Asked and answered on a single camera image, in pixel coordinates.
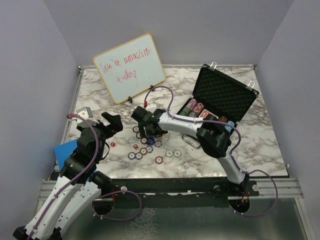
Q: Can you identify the clear round dealer button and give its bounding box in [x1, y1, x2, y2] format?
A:
[128, 138, 137, 146]

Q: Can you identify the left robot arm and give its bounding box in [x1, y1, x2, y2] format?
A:
[13, 107, 123, 240]

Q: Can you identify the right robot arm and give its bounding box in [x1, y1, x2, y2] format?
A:
[131, 106, 250, 196]

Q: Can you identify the blue small blind button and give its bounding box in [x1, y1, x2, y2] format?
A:
[146, 137, 156, 146]

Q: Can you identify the red 5 poker chip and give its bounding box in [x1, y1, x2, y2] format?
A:
[139, 147, 148, 156]
[155, 156, 164, 164]

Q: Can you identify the white 1 poker chip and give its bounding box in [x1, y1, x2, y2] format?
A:
[165, 149, 174, 158]
[173, 150, 182, 158]

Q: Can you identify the blue plastic box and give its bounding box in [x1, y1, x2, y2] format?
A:
[53, 139, 97, 181]

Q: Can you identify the red playing card deck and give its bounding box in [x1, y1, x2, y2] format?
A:
[199, 109, 212, 118]

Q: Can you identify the black poker chip case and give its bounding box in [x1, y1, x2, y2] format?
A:
[192, 64, 260, 134]

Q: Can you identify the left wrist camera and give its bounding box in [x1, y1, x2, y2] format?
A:
[76, 107, 95, 128]

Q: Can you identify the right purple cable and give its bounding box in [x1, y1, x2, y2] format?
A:
[144, 85, 279, 217]

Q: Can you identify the white whiteboard yellow frame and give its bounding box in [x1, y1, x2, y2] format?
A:
[93, 33, 166, 104]

